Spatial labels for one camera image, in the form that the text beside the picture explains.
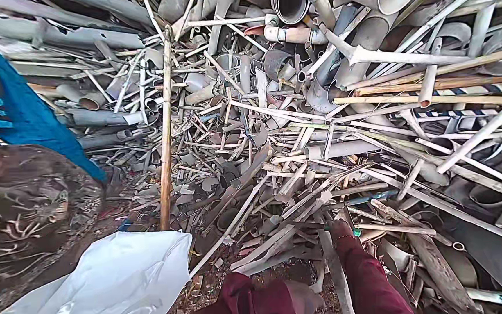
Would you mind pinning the pile of grey plastic pipes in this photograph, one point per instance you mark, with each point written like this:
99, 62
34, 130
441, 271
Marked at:
286, 157

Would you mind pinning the long upright bamboo pole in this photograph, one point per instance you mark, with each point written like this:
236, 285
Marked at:
166, 126

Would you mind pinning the black and white striped pole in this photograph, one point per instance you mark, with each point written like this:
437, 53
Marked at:
447, 114
477, 90

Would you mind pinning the orange brown wooden pole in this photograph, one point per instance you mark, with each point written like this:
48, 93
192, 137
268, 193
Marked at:
456, 83

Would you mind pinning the white elbow pipe fitting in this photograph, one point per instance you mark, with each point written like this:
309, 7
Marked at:
292, 35

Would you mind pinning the person's left forearm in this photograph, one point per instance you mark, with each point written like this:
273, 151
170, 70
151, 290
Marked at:
251, 297

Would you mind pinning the blue patterned cloth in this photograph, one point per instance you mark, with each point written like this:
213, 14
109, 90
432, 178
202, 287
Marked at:
33, 104

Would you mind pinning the person's right forearm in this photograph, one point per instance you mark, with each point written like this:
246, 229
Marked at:
366, 274

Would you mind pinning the black ribbed round pipe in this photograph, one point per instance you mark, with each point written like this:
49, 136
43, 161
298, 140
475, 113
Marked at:
292, 11

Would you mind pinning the long brown wooden pole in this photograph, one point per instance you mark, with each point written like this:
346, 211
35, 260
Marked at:
490, 58

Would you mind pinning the person's right hand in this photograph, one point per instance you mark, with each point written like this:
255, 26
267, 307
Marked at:
341, 230

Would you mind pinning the white plastic sack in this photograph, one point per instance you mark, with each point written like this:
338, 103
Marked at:
124, 274

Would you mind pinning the pale yellow wooden stick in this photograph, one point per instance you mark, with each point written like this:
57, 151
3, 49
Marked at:
425, 100

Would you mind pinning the thick weathered wooden log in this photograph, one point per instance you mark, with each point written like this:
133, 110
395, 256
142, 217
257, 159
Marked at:
440, 270

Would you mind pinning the person's left hand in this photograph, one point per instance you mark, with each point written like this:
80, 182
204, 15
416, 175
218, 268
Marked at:
306, 298

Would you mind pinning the red plastic piece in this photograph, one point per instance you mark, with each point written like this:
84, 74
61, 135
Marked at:
254, 30

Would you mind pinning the dark grey flat sheet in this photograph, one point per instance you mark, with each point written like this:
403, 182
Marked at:
488, 248

